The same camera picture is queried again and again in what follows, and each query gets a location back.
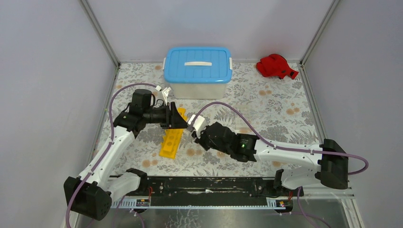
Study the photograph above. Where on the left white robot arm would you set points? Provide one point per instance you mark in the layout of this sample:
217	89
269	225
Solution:
91	193

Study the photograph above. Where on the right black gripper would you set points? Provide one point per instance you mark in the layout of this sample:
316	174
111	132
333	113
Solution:
200	140

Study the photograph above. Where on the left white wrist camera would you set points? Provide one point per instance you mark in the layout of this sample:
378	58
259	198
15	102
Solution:
164	92

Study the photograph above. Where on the yellow test tube rack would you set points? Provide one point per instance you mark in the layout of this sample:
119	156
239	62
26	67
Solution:
171	142

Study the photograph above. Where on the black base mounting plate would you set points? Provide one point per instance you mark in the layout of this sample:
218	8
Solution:
212	191

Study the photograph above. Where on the blue plastic bin lid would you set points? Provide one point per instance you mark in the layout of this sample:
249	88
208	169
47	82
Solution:
198	65

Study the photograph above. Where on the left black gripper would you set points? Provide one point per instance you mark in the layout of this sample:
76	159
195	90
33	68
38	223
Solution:
172	118

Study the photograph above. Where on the aluminium frame rail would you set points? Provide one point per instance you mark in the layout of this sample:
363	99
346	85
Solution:
322	193

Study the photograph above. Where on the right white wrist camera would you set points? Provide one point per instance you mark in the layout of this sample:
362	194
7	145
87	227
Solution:
196	125

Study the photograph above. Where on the white plastic storage bin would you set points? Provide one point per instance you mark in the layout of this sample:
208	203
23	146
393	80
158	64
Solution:
198	91

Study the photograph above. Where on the floral patterned table mat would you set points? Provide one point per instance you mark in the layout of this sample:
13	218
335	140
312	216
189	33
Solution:
278	109

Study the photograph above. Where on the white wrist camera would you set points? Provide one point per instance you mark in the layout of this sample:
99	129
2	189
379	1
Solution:
196	125
164	92

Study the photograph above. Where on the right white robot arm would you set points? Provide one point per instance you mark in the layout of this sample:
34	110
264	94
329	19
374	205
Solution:
316	163

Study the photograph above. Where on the red cloth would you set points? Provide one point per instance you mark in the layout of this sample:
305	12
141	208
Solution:
275	65

